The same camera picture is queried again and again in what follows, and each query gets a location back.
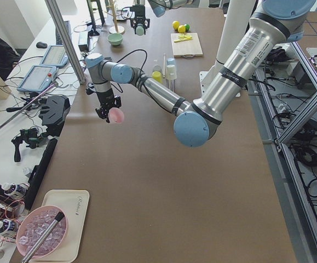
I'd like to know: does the grey cup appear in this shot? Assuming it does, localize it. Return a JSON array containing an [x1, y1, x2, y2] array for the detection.
[[152, 65, 162, 73]]

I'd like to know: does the yellow lemon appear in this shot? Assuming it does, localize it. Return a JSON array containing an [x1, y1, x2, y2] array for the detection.
[[172, 20, 180, 30], [177, 25, 186, 33]]

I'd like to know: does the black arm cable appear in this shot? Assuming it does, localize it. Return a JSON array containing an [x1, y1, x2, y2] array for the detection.
[[111, 48, 148, 95]]

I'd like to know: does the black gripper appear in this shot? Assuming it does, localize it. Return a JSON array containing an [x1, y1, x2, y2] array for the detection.
[[130, 5, 149, 27], [95, 90, 122, 123]]

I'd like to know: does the aluminium frame column left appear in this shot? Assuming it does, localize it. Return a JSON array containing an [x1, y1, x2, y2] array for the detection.
[[45, 0, 85, 84]]

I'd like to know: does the drink bottle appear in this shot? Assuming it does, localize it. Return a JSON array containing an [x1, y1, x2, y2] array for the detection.
[[2, 183, 27, 200], [0, 219, 20, 238]]

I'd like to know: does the floor cable tangle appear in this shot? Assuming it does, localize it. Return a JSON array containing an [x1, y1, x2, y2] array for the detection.
[[264, 46, 317, 209]]

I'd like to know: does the white wire cup rack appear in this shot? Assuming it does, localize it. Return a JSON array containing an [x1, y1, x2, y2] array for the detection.
[[155, 53, 175, 91]]

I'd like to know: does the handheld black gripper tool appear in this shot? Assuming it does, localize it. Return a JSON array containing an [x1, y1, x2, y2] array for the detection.
[[11, 128, 49, 162]]

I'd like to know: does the yellow cup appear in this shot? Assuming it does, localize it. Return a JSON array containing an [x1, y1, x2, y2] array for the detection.
[[152, 71, 163, 84]]

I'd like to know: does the mint green cup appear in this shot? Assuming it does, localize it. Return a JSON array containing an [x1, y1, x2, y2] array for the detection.
[[135, 24, 145, 36]]

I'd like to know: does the aluminium frame rail right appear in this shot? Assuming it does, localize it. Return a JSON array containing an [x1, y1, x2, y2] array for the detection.
[[248, 35, 317, 262]]

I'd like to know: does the pink bowl with ice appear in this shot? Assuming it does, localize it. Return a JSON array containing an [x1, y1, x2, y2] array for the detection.
[[16, 205, 68, 259]]

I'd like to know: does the cream tray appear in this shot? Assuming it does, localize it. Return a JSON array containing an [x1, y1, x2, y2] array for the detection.
[[16, 190, 90, 262]]

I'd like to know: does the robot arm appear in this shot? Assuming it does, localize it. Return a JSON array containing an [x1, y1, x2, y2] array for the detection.
[[85, 1, 314, 147], [129, 0, 193, 30]]

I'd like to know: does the metal rod on desk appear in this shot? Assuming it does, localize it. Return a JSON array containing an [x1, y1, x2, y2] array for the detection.
[[0, 81, 58, 130]]

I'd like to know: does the blue teach pendant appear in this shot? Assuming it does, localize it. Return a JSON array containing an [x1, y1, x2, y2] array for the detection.
[[40, 45, 68, 68], [17, 65, 58, 93]]

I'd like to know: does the yellow plastic knife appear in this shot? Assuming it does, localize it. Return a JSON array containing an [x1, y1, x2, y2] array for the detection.
[[174, 38, 192, 43]]

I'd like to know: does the drink bottle upper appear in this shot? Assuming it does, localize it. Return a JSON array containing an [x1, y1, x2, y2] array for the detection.
[[2, 183, 27, 200]]

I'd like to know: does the black computer mouse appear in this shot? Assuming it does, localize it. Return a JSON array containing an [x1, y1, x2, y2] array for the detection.
[[36, 42, 48, 49]]

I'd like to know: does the blue teach pendant near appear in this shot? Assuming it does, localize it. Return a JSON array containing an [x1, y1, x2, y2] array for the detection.
[[17, 65, 58, 93]]

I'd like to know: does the black flat case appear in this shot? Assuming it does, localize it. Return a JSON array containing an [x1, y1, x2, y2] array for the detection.
[[24, 139, 58, 211]]

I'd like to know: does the blue teach pendant far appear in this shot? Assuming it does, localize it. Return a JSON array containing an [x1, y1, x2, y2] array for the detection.
[[40, 45, 68, 68]]

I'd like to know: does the light blue cup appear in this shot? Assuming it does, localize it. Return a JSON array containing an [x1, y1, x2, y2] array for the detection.
[[166, 58, 176, 66]]

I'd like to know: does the drink bottle lower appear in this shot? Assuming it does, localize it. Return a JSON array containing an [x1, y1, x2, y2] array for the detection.
[[0, 219, 20, 238]]

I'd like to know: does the pink cup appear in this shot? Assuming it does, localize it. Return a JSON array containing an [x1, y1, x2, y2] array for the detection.
[[108, 107, 125, 124]]

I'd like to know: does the cream white cup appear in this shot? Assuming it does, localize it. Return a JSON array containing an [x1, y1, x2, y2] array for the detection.
[[165, 64, 177, 81]]

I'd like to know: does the wooden stand with round base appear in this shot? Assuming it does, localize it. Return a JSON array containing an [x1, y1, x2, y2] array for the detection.
[[105, 0, 125, 35]]

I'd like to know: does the wooden cutting board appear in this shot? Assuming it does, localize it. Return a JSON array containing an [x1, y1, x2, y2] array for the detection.
[[170, 33, 203, 58]]

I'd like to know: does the green bowl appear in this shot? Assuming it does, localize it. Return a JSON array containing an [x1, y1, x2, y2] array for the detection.
[[107, 33, 123, 46]]

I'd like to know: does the black keyboard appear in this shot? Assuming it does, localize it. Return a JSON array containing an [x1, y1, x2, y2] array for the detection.
[[55, 20, 72, 46]]

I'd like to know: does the steel scoop handle in bowl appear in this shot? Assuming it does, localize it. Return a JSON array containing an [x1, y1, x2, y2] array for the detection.
[[21, 211, 65, 263]]

